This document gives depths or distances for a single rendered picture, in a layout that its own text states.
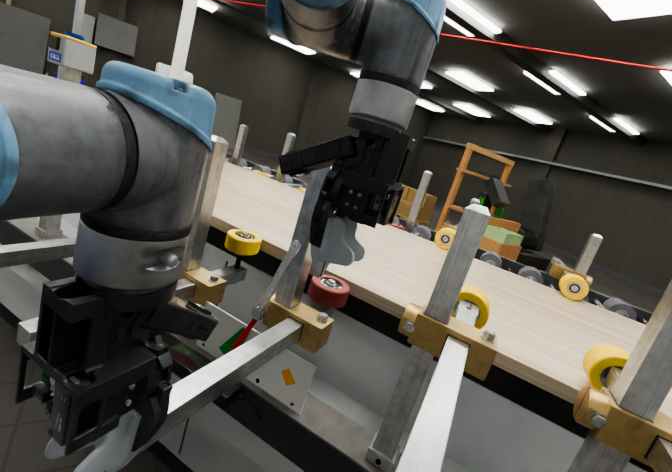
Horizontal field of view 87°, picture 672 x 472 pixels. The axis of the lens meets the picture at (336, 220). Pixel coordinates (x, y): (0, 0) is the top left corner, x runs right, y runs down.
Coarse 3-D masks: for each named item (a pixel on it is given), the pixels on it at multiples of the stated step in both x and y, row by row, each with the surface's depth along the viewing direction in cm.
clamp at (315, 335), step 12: (276, 312) 64; (288, 312) 62; (300, 312) 63; (312, 312) 64; (264, 324) 65; (276, 324) 64; (312, 324) 61; (324, 324) 62; (300, 336) 62; (312, 336) 61; (324, 336) 62; (312, 348) 61
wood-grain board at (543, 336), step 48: (240, 192) 127; (288, 192) 156; (288, 240) 91; (384, 240) 123; (384, 288) 78; (432, 288) 88; (480, 288) 101; (528, 288) 118; (528, 336) 76; (576, 336) 86; (624, 336) 98; (576, 384) 61
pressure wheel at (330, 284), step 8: (312, 280) 69; (320, 280) 71; (328, 280) 71; (336, 280) 73; (312, 288) 69; (320, 288) 67; (328, 288) 68; (336, 288) 69; (344, 288) 70; (312, 296) 68; (320, 296) 67; (328, 296) 67; (336, 296) 67; (344, 296) 68; (320, 304) 68; (328, 304) 67; (336, 304) 68; (344, 304) 70
